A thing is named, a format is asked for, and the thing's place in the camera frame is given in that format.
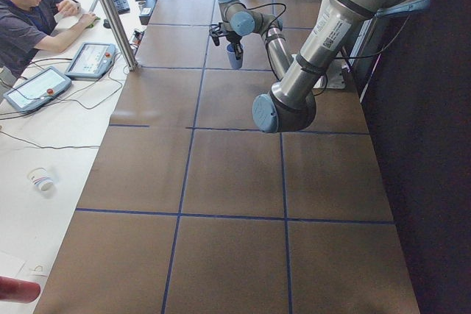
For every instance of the blue ribbed plastic cup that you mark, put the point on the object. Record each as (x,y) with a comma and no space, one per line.
(234,63)

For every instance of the white paper cup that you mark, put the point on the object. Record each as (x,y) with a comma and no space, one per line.
(41,179)

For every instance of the seated man in dark shirt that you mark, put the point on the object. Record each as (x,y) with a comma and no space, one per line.
(27,27)

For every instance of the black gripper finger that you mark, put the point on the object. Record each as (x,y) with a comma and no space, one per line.
(237,50)

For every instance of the aluminium frame post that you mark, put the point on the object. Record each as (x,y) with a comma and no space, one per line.
(119,33)

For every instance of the far teach pendant tablet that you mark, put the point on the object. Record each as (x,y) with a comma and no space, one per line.
(92,61)

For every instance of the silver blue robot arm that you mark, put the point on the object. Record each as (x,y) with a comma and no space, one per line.
(290,105)

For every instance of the teach pendant tablet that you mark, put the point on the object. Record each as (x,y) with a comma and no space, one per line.
(92,61)
(38,90)

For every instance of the near teach pendant tablet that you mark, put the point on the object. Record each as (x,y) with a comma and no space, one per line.
(38,90)

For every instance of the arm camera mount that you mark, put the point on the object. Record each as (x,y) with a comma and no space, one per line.
(216,32)

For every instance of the red cylinder roll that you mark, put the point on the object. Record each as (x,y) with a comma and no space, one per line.
(19,291)

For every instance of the white pedestal base plate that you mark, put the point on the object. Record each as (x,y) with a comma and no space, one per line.
(332,77)

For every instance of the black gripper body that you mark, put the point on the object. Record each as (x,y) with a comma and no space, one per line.
(232,38)

